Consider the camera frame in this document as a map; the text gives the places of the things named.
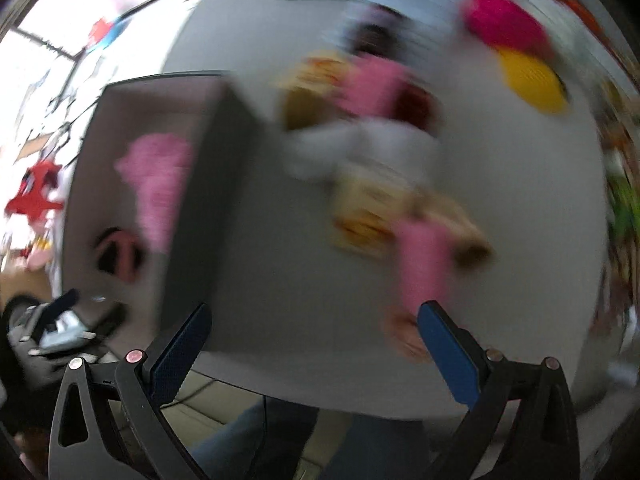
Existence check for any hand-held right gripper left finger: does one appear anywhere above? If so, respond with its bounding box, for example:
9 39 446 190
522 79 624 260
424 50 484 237
48 302 213 480

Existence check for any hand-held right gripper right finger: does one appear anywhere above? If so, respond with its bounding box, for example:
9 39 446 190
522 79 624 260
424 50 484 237
417 301 581 480

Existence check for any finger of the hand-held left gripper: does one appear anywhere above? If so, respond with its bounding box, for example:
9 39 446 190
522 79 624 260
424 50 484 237
30 287 81 337

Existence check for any pink foam sponge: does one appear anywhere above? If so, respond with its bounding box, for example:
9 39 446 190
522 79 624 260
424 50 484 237
392 217 453 313

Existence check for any large cardboard box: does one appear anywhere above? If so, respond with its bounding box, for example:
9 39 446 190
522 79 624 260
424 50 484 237
60 74 273 356

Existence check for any white towel roll pink rope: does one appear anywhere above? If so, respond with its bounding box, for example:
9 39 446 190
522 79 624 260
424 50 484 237
285 120 441 186

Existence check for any peach soft item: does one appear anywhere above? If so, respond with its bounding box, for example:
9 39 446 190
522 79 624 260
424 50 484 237
382 307 431 361

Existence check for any black pink soft item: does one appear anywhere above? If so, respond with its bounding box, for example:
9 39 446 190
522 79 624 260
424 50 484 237
92 227 146 283

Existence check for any brown soft toy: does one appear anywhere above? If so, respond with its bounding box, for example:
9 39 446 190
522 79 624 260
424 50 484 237
410 192 496 271

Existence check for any red plastic child chair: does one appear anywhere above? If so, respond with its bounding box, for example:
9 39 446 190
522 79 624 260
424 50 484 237
5 157 66 218

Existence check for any person's leg in jeans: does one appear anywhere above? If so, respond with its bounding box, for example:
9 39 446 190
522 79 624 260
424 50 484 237
190 395 431 480

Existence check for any pink knitted cloth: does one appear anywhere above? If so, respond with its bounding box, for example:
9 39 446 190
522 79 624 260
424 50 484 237
115 132 193 253

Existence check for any colourful printed mat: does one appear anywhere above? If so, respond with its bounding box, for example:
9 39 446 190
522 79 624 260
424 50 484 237
595 75 640 361

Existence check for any yellow knitted hat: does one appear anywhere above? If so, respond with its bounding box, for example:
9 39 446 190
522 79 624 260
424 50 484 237
495 47 571 113

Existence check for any yellow red small packet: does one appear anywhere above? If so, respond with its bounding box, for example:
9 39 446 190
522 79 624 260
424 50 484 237
272 55 351 96

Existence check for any magenta knitted hat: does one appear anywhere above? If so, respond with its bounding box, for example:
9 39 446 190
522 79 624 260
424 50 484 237
460 0 556 53

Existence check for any light blue dotted cloth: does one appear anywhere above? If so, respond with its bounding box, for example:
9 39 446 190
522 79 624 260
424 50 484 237
325 0 466 71

